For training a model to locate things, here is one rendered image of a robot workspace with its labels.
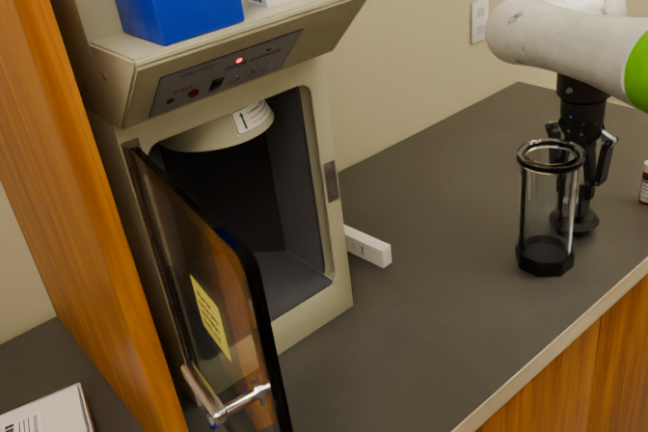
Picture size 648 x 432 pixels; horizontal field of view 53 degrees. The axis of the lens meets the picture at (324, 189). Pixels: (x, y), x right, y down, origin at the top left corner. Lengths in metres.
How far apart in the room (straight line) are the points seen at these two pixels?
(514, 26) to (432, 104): 0.82
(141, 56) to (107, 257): 0.22
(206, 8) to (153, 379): 0.45
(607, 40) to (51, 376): 0.98
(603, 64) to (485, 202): 0.63
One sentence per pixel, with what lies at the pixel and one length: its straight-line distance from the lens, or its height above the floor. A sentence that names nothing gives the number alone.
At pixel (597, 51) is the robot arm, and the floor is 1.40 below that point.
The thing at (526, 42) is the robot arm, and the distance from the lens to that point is 1.01.
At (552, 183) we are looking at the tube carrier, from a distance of 1.12.
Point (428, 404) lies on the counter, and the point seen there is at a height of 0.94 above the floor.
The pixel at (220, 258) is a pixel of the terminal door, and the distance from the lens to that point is 0.59.
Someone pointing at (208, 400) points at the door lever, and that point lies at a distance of 0.68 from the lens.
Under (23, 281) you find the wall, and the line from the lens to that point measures 1.33.
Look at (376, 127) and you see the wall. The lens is 1.68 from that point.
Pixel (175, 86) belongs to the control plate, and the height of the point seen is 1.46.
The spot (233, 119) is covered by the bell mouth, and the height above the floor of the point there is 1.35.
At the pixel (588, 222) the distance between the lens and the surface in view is 1.32.
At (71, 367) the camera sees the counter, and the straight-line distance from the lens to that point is 1.21.
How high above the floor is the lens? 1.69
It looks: 29 degrees down
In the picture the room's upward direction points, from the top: 8 degrees counter-clockwise
